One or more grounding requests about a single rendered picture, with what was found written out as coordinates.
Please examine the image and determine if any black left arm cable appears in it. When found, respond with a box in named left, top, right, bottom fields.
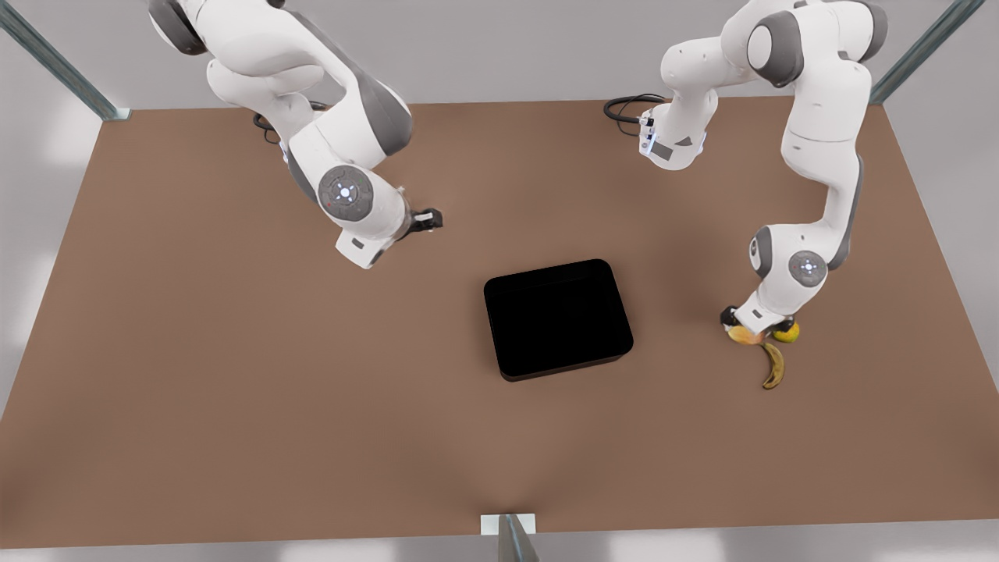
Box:
left=603, top=94, right=667, bottom=137

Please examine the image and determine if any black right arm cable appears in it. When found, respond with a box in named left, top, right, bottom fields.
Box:
left=252, top=100, right=330, bottom=145

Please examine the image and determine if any black rectangular tray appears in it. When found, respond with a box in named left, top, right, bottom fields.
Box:
left=483, top=258, right=635, bottom=382

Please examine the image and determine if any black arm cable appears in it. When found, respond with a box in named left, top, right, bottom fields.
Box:
left=603, top=94, right=667, bottom=137
left=252, top=100, right=330, bottom=145

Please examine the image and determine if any yellow brown banana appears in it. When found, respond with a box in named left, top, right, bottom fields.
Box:
left=761, top=342, right=786, bottom=390

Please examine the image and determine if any silver frame post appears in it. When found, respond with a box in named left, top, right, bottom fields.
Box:
left=869, top=0, right=986, bottom=105
left=0, top=0, right=132, bottom=122
left=480, top=513, right=540, bottom=562

